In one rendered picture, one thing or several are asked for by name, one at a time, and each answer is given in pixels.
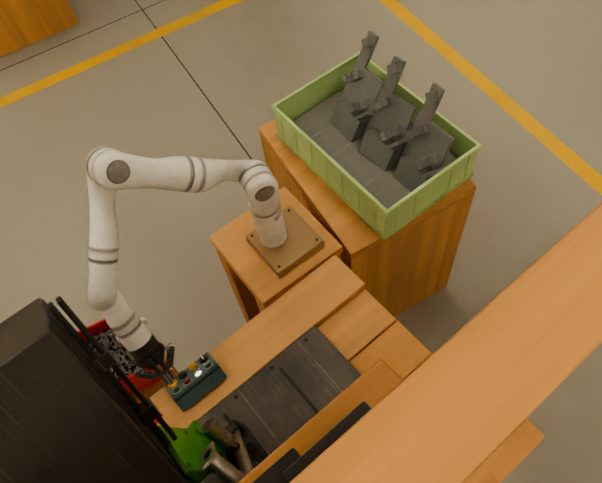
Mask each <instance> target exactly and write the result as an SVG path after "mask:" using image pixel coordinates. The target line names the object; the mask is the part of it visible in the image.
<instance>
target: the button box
mask: <svg viewBox="0 0 602 483"><path fill-rule="evenodd" d="M205 355H207V356H208V358H207V359H206V360H205V361H204V362H199V361H198V360H197V361H195V363H196V364H197V368H196V369H195V370H192V371H191V370H190V369H189V367H188V368H186V369H185V370H184V371H186V372H187V375H186V376H185V377H184V378H183V379H180V378H179V377H178V375H177V376H176V377H175V378H174V379H175V380H177V383H176V385H175V386H173V387H168V384H165V387H166V389H167V391H168V392H169V394H170V396H171V397H172V399H173V400H174V402H175V403H176V404H177V405H178V407H179V408H180V409H181V410H182V411H183V412H184V411H186V410H187V409H188V408H189V407H191V406H192V405H193V404H194V403H196V402H197V401H198V400H200V399H201V398H202V397H203V396H205V395H206V394H207V393H208V392H210V391H211V390H212V389H213V388H215V387H216V386H217V385H218V384H220V383H221V382H222V381H223V380H225V379H226V378H227V376H226V375H225V373H224V372H223V371H222V369H221V368H220V366H219V365H218V363H217V362H216V361H215V360H214V359H213V357H212V356H211V355H210V354H209V353H206V354H205ZM210 362H211V363H212V365H211V366H210V367H209V368H205V366H206V364H208V363H210ZM197 371H201V374H200V375H199V376H197V377H196V376H195V374H196V372H197ZM188 379H190V380H191V381H190V383H188V384H184V382H185V381H186V380H188ZM177 387H180V390H179V391H178V392H177V393H174V390H175V388H177Z"/></svg>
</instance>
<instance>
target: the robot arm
mask: <svg viewBox="0 0 602 483"><path fill-rule="evenodd" d="M85 171H86V179H87V187H88V197H89V243H88V267H89V277H88V282H87V284H86V286H85V294H86V299H87V302H88V304H89V306H90V307H91V308H92V309H94V310H96V311H100V312H101V313H102V314H103V315H104V318H105V321H106V323H107V325H108V326H109V327H110V329H111V330H112V331H113V332H114V333H115V334H116V339H117V340H118V342H119V343H122V344H123V345H124V347H125V348H126V349H127V351H128V352H129V353H130V354H131V356H132V357H133V358H134V359H135V363H136V365H137V366H136V369H135V370H134V371H133V373H134V375H135V377H136V378H142V379H150V380H156V379H157V378H159V377H160V378H161V379H162V380H163V381H165V383H166V384H172V383H174V376H173V374H172V373H171V372H170V368H171V367H173V365H174V345H173V344H172V343H170V344H169V345H163V344H162V343H160V342H158V340H157V339H156V338H155V337H154V335H153V334H152V333H151V331H150V330H149V328H148V327H147V325H148V321H147V320H146V318H145V317H141V318H139V317H138V316H137V315H136V313H135V312H134V311H133V310H132V308H131V307H130V306H129V305H128V304H127V302H126V301H125V299H124V297H123V296H122V294H121V293H120V291H119V289H117V263H118V253H119V231H118V225H117V219H116V213H115V190H123V189H140V188H154V189H160V190H167V191H176V192H187V193H203V192H206V191H208V190H210V189H212V188H213V187H215V186H216V185H218V184H219V183H221V182H224V181H230V182H237V183H240V184H241V185H242V186H243V189H244V191H245V193H246V194H247V197H248V199H249V200H248V205H249V209H250V212H251V215H252V219H253V222H254V225H255V228H256V231H257V234H258V236H259V239H260V242H261V244H262V245H264V246H266V247H270V248H273V247H278V246H280V245H281V244H283V243H284V242H285V240H286V239H287V235H288V234H287V229H286V225H285V221H284V217H283V212H282V208H281V204H280V202H281V196H280V190H279V185H278V182H277V180H276V179H275V177H274V175H273V174H272V172H271V170H270V169H269V167H268V166H267V164H266V163H265V162H263V161H260V160H222V159H209V158H201V157H194V156H169V157H163V158H148V157H142V156H137V155H132V154H128V153H124V152H121V151H119V150H116V149H113V148H110V147H105V146H102V147H97V148H95V149H93V150H91V151H90V152H89V154H88V155H87V157H86V161H85ZM165 350H166V352H167V361H166V364H165V363H164V361H163V360H164V354H165ZM158 364H160V366H161V368H162V369H163V371H162V370H161V369H160V368H159V367H158V366H157V365H158ZM142 368H146V369H152V370H153V371H154V372H151V371H144V370H143V369H142Z"/></svg>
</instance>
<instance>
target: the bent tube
mask: <svg viewBox="0 0 602 483"><path fill-rule="evenodd" d="M233 435H234V436H235V441H234V442H235V443H239V444H240V448H239V449H238V450H237V451H235V455H236V458H237V461H238V464H239V467H240V471H239V470H238V469H236V468H235V467H234V466H233V465H231V464H230V463H229V462H228V461H227V460H225V459H224V458H223V457H222V456H221V455H219V454H218V453H217V449H216V444H215V442H214V441H212V442H211V443H210V444H209V445H208V446H207V447H206V448H205V449H204V450H203V451H202V452H201V453H200V454H199V458H200V465H201V468H202V469H203V470H205V469H206V468H207V467H208V466H210V467H211V468H212V469H214V470H215V471H216V472H217V473H219V474H220V475H221V476H222V477H224V478H225V479H226V480H227V481H229V482H230V483H238V482H239V481H241V480H242V479H243V478H244V477H245V476H246V475H247V474H249V473H250V472H251V471H252V470H253V466H252V463H251V460H250V458H249V455H248V452H247V449H246V447H245V444H244V441H243V437H242V435H241V432H240V430H239V429H238V430H237V431H236V432H235V433H234V434H233Z"/></svg>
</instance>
